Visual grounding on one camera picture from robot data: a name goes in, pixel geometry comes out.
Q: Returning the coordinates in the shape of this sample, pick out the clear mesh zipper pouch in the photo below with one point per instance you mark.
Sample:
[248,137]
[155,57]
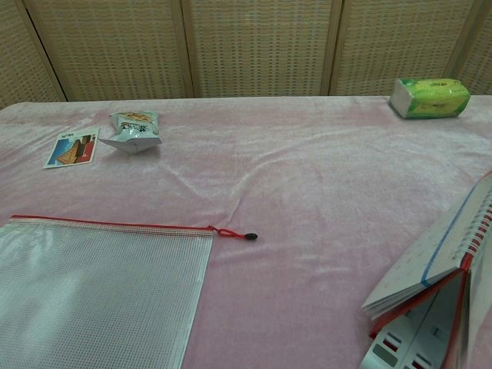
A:
[96,288]

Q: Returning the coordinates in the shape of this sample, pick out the spiral desk calendar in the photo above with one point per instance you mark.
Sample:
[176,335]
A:
[430,253]

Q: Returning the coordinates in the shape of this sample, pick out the white snack packet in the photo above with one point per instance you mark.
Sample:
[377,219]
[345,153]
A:
[134,128]

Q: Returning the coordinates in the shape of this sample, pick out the green tissue pack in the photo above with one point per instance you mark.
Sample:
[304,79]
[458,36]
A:
[432,98]

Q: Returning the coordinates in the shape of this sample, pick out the woven wooden folding screen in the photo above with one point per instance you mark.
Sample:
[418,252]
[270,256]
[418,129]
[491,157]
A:
[261,46]

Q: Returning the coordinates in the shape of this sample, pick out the pink plush tablecloth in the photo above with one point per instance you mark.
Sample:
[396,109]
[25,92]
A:
[307,192]

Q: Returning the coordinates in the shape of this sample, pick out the illustrated picture card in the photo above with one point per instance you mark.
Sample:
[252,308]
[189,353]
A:
[73,150]

